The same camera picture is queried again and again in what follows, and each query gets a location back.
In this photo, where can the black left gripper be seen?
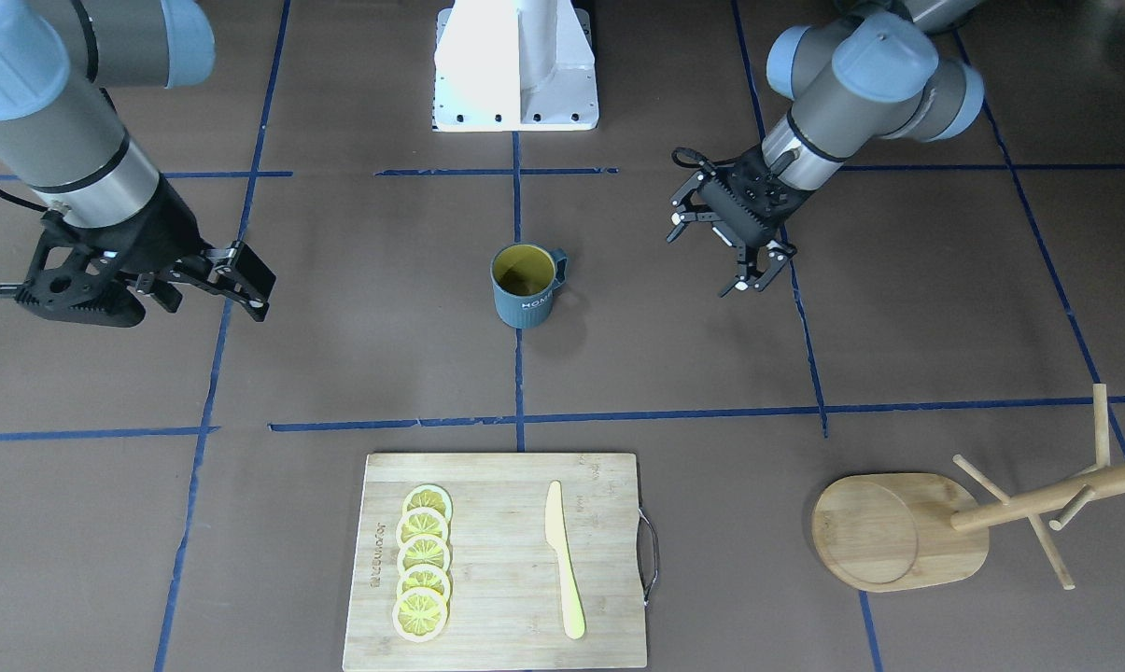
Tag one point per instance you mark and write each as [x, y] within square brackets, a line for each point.
[698, 197]

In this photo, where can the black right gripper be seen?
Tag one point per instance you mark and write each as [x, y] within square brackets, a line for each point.
[162, 227]

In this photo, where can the dark teal HOME mug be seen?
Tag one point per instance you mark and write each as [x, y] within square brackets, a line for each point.
[525, 278]

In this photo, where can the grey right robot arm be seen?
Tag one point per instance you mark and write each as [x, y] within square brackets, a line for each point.
[59, 134]

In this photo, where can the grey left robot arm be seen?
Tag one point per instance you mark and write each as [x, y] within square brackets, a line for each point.
[871, 74]

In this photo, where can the wooden mug tree rack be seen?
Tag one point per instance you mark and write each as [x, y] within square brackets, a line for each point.
[899, 531]

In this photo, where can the lemon slice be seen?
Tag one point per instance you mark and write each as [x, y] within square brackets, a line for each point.
[422, 521]
[425, 575]
[429, 495]
[424, 549]
[419, 614]

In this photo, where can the yellow plastic knife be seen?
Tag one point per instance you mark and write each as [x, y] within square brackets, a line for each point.
[572, 612]

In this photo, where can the bamboo cutting board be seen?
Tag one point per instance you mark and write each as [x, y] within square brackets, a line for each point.
[504, 611]

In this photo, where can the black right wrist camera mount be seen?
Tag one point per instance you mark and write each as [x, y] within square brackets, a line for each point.
[76, 282]

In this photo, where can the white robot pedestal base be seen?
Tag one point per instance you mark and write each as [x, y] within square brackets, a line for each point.
[515, 66]

